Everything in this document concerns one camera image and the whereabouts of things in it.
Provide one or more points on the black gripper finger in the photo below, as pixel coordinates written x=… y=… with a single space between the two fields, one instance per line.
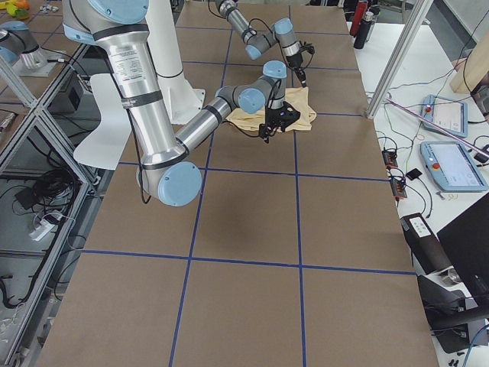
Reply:
x=268 y=134
x=263 y=131
x=303 y=78
x=297 y=72

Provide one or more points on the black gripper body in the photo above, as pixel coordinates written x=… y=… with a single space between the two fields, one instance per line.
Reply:
x=296 y=61
x=272 y=118

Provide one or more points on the black water bottle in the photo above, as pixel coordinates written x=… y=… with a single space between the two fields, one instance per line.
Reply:
x=363 y=30

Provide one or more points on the red water bottle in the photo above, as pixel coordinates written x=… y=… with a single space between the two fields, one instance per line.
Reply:
x=360 y=9

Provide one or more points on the orange small circuit board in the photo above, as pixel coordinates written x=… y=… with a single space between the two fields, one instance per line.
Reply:
x=390 y=159

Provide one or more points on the far blue teach pendant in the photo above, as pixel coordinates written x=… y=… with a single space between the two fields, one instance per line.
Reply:
x=446 y=113

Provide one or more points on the blue teach pendant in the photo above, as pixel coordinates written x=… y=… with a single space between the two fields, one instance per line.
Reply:
x=451 y=167
x=446 y=113

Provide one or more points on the white plastic chair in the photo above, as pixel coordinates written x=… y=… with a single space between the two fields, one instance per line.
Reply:
x=103 y=147

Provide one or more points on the near blue teach pendant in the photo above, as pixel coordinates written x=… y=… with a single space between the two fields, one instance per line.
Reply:
x=451 y=167

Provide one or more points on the black box with label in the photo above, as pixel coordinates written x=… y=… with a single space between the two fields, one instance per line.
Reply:
x=424 y=244

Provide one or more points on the black monitor stand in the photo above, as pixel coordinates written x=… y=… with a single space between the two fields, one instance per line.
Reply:
x=453 y=318

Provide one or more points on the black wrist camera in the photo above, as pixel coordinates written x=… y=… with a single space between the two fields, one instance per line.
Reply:
x=307 y=47
x=286 y=116

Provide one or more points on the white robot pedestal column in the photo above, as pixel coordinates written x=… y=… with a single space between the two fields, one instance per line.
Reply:
x=182 y=101

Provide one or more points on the aluminium frame post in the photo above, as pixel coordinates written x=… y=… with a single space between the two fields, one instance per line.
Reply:
x=400 y=50

